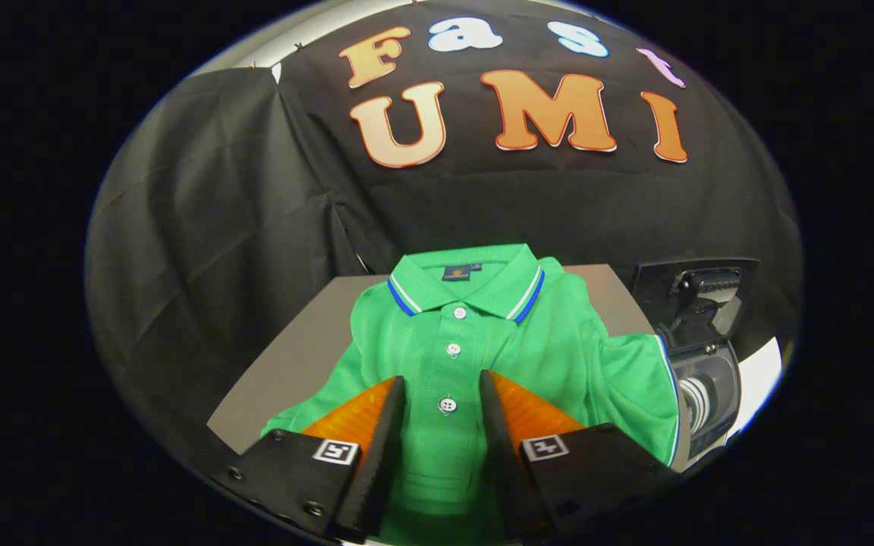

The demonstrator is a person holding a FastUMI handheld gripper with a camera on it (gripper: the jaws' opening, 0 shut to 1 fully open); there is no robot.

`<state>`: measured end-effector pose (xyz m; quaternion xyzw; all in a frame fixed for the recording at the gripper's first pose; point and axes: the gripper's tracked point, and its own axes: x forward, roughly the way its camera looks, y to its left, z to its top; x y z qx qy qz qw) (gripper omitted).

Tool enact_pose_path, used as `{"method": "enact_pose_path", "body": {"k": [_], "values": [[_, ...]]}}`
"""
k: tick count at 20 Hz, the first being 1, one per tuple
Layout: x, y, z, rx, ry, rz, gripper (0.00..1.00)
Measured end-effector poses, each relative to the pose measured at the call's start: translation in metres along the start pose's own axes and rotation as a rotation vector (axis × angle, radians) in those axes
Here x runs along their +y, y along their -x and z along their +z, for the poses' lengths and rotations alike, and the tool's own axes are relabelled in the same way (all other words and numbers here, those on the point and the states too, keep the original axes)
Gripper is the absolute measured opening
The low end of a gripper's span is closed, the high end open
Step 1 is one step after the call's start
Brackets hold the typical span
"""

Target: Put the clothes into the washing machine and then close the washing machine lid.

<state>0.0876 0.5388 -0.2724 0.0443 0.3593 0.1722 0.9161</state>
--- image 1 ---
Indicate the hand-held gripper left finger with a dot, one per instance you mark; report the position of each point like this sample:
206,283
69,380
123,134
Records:
380,462

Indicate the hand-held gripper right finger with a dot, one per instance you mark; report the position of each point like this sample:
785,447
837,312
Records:
505,455

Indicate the green polo shirt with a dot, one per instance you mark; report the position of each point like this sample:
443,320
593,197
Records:
391,341

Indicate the dark grey washing machine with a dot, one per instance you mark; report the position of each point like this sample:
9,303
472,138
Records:
710,390

